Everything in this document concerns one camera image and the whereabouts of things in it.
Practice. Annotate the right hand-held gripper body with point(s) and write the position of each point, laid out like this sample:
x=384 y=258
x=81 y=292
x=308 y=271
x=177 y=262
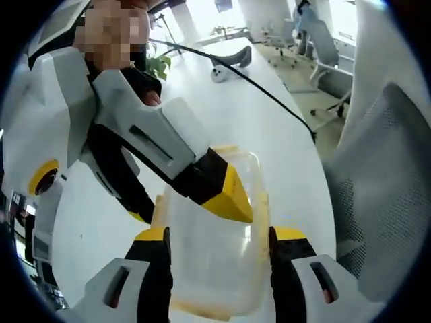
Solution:
x=43 y=111

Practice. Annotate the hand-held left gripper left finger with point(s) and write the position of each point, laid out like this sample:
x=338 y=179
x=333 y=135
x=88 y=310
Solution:
x=151 y=269

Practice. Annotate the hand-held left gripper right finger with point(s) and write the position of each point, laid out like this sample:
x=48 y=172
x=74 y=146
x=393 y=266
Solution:
x=289 y=276

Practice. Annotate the clear plastic buckle container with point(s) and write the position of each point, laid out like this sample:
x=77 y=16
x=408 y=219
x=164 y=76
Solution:
x=215 y=262

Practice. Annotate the person's right hand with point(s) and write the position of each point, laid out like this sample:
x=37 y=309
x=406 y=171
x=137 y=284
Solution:
x=152 y=97

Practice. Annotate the green potted plant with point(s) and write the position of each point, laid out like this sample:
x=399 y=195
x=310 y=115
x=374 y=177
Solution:
x=159 y=64

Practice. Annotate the white handheld controller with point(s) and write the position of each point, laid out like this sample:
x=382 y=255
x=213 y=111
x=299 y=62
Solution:
x=224 y=74

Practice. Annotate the dark shelving unit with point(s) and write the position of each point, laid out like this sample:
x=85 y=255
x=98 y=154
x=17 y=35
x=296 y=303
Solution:
x=20 y=215

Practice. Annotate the black curved object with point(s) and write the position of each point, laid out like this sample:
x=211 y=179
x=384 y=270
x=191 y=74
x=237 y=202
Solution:
x=240 y=59

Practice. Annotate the grey mesh office chair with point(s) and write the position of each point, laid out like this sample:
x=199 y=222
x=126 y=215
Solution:
x=387 y=168

